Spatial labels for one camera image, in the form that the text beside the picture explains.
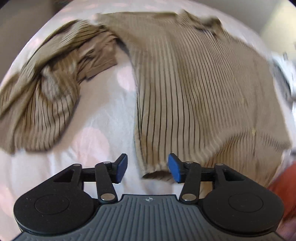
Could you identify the brown striped shirt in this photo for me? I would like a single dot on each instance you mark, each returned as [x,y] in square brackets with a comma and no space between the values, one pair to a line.
[202,94]

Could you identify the folded grey and white clothes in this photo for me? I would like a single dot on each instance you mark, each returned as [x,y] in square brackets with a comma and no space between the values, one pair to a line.
[284,72]

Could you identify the red fleece sleeve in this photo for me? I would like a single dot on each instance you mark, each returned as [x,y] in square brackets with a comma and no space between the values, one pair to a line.
[285,187]

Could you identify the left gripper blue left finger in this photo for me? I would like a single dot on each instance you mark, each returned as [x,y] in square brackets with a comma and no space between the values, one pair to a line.
[119,168]

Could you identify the pink dotted bed sheet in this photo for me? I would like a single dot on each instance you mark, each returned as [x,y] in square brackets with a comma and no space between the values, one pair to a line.
[102,125]

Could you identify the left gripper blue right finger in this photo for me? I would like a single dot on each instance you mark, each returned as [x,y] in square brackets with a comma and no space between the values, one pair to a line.
[178,169]

